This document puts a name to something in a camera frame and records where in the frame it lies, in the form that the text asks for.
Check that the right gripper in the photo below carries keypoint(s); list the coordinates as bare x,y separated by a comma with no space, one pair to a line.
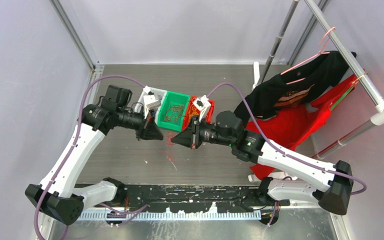
190,137

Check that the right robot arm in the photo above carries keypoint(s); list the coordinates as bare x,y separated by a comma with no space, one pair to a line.
324,183

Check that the green plastic bin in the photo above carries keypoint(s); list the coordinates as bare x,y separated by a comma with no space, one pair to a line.
172,112

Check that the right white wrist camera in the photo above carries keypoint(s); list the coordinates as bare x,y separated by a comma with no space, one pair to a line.
203,105

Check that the metal clothes rack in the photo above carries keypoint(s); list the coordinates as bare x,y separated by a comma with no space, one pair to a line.
354,69

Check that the green clothes hanger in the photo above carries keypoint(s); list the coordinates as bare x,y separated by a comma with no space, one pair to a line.
342,97

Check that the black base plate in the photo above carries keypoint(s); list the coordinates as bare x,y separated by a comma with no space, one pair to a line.
192,198

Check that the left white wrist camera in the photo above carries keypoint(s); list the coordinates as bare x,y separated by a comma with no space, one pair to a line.
150,101

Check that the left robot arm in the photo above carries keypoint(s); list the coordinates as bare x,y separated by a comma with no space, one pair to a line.
56,196

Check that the red t-shirt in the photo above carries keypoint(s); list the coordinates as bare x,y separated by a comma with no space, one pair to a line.
293,123

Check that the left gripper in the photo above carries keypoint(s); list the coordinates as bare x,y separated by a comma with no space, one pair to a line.
150,130

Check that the red plastic bin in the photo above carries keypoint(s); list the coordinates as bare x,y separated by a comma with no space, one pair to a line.
192,111

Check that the pink clothes hanger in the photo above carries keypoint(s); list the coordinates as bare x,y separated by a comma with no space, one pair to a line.
325,41

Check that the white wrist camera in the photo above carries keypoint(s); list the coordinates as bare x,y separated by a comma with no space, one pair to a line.
150,101
203,105

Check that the black t-shirt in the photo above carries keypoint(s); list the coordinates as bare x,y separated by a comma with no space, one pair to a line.
316,77

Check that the white plastic bin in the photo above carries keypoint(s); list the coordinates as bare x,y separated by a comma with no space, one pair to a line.
160,94

